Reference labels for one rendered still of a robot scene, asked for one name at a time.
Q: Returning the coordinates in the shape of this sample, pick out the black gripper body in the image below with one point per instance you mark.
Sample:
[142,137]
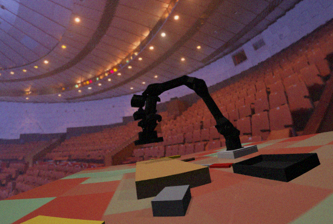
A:
[152,116]

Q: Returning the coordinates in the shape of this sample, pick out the tan wooden panel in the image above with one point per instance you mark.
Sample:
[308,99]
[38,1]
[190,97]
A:
[152,176]

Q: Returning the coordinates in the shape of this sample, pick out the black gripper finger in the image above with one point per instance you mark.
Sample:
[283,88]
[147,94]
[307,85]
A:
[150,127]
[144,127]

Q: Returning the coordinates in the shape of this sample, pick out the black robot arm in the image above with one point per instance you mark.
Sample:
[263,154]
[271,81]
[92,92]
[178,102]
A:
[150,95]

